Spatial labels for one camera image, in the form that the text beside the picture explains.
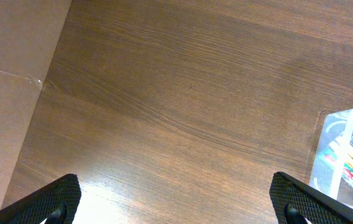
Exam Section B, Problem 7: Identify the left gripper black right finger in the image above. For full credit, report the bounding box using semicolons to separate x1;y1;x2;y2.
270;172;353;224

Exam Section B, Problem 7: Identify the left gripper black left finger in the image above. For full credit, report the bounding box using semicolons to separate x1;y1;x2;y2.
0;174;82;224

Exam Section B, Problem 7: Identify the clear plastic container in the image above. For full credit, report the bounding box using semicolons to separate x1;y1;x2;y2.
309;108;353;208

